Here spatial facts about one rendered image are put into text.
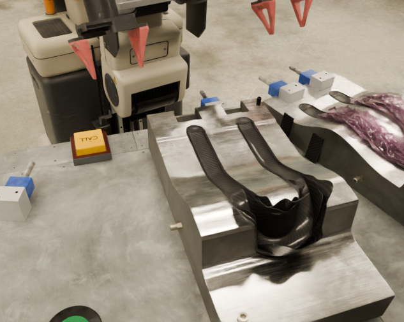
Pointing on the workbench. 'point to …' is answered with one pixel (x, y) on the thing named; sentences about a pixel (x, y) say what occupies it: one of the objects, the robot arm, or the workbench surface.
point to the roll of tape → (76, 315)
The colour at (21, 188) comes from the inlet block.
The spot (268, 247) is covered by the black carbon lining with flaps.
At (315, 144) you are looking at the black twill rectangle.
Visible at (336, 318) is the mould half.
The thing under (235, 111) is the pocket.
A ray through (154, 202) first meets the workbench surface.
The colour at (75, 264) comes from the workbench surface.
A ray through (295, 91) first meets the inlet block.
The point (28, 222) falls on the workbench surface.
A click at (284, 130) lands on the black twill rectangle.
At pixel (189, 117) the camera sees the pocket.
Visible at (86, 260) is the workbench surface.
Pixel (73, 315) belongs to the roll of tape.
